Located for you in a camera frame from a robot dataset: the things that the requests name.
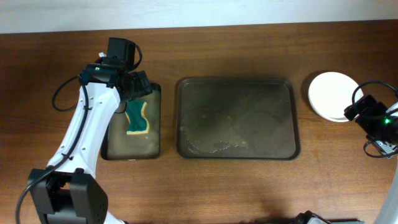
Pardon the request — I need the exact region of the white plate with yellow stain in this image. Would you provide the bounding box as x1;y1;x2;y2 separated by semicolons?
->
312;108;348;123

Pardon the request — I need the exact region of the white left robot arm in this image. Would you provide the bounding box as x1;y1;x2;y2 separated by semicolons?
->
15;37;152;223

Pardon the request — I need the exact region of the green and yellow sponge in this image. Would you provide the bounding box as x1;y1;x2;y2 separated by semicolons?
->
125;100;150;135

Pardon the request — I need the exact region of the white deep plate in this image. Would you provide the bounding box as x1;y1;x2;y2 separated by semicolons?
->
308;72;359;118

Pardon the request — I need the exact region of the large dark serving tray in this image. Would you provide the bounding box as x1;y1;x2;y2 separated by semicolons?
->
175;77;301;161

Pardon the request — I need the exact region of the small black water tray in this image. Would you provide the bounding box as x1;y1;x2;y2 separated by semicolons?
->
100;83;161;160

